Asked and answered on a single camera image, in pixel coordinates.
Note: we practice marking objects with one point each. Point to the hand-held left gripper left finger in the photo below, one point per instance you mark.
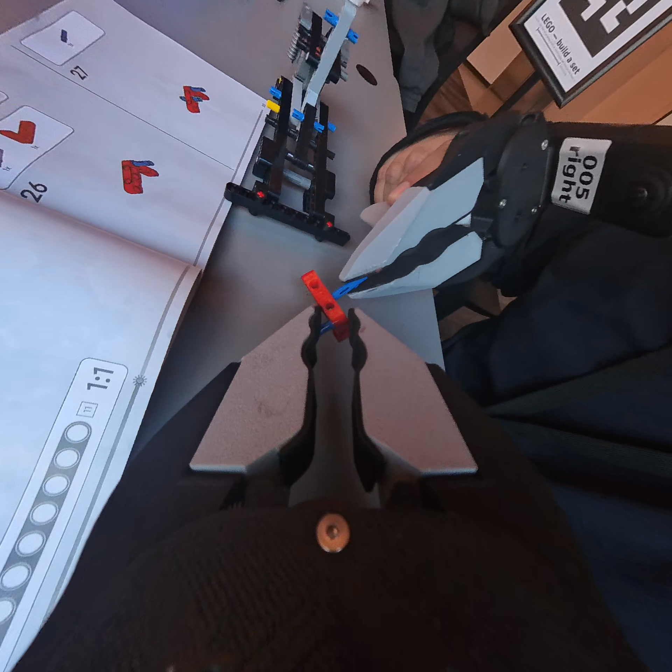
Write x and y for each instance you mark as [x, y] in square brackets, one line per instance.
[252, 409]

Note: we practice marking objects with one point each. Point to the red lego beam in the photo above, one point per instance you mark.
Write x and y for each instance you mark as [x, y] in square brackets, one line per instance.
[319, 291]

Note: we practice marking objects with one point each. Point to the black grey lego model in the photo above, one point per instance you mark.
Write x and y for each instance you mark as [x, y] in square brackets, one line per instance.
[294, 157]

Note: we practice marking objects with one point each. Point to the black framed sign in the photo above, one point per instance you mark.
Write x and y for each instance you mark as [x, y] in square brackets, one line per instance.
[603, 31]

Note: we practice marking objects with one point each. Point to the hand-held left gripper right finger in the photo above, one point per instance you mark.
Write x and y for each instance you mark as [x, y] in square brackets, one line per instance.
[414, 414]

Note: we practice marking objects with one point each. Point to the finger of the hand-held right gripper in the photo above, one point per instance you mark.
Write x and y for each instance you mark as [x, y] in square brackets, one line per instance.
[441, 204]
[446, 262]

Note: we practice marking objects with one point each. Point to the blue lego pin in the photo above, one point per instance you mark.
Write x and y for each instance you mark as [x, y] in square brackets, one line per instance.
[344, 290]
[326, 328]

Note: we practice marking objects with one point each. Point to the person's dark blue trousers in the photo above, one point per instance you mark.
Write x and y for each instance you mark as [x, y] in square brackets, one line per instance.
[577, 367]

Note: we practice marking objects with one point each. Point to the person's right hand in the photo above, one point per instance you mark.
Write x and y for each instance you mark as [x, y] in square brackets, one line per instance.
[409, 168]

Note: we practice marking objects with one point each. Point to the lego instruction booklet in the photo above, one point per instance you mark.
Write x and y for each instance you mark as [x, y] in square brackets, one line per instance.
[105, 262]

